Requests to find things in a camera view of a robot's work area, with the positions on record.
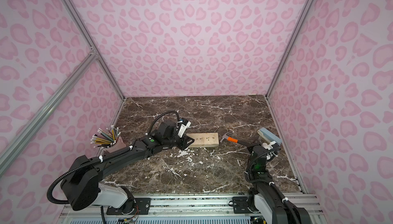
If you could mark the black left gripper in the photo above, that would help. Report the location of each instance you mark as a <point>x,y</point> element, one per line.
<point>178,140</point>

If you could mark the light wooden block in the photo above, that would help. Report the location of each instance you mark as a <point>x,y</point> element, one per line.
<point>203,140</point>

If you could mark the orange black claw hammer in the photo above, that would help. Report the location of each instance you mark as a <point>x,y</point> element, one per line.
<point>228,137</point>

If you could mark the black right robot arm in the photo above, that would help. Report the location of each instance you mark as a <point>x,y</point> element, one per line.
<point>265,197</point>

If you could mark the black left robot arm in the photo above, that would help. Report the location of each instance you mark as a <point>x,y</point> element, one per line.
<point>81,186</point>

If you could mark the pink cup of pencils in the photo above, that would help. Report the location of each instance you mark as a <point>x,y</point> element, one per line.
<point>108,140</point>

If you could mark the grey blue stapler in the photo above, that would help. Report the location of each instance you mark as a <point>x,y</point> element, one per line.
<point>269,136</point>

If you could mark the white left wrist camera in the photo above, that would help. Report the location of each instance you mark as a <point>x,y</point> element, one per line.
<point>184,124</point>

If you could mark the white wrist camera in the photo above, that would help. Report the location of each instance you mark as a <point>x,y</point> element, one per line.
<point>184,124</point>
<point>273,150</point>

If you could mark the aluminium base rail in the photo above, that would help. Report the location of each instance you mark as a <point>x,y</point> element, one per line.
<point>205,208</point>

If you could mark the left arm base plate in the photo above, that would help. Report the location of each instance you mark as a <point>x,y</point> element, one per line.
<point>139,206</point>

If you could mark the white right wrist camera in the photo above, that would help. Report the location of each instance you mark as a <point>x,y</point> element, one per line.
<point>273,150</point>

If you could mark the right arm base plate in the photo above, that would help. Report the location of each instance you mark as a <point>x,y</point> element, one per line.
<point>240,205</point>

